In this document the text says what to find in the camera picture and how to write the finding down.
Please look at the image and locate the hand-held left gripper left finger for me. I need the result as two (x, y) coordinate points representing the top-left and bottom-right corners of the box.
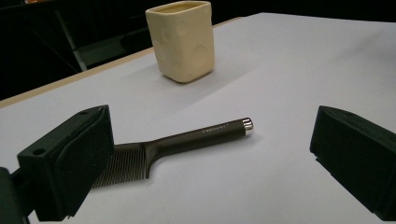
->
(17, 105), (115, 222)

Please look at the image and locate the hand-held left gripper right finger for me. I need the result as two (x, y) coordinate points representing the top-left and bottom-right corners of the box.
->
(309, 105), (396, 222)

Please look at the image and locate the black comb with silver tip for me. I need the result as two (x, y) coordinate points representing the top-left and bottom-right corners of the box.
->
(92, 117), (255, 189)

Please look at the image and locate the cream square cup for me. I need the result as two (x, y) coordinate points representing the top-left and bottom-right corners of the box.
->
(145, 0), (216, 84)

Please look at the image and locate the white table cover sheet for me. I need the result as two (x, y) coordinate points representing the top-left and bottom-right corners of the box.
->
(0, 12), (396, 224)

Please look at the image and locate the metal stand leg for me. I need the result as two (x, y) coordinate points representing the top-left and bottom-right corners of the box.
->
(53, 8), (89, 73)

